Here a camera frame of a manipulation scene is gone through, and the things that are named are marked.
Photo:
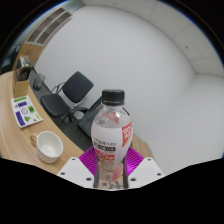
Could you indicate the black box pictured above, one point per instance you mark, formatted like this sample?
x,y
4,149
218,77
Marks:
x,y
25,68

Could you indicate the black visitor chair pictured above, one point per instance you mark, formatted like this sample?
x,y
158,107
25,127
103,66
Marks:
x,y
76,86

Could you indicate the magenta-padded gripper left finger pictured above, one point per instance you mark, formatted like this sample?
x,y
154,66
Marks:
x,y
73,170

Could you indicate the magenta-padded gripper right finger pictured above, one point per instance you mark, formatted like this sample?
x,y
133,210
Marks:
x,y
148,169

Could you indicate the wooden shelf unit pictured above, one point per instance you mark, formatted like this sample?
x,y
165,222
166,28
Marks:
x,y
48,26

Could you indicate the grey waste bin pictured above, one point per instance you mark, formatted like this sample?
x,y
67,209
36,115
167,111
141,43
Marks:
x,y
39,81

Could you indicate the wooden side cabinet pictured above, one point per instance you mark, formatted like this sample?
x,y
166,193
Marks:
x,y
141,146

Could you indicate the white ceramic mug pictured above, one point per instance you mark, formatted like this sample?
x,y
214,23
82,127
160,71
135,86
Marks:
x,y
49,146

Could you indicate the clear black-capped drink bottle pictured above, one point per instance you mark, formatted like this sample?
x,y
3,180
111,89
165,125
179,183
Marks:
x,y
110,133

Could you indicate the white sheet with colourful stickers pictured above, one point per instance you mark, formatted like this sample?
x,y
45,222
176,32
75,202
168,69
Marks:
x,y
26,111

